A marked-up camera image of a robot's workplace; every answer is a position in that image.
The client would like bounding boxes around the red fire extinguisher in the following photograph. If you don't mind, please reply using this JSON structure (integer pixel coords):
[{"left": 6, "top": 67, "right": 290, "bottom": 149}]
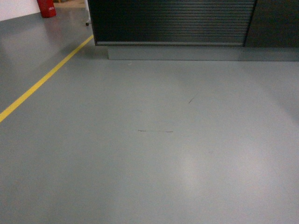
[{"left": 37, "top": 0, "right": 57, "bottom": 18}]

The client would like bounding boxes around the black slatted checkout counter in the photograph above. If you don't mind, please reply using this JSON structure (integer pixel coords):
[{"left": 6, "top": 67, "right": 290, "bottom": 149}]
[{"left": 88, "top": 0, "right": 299, "bottom": 62}]

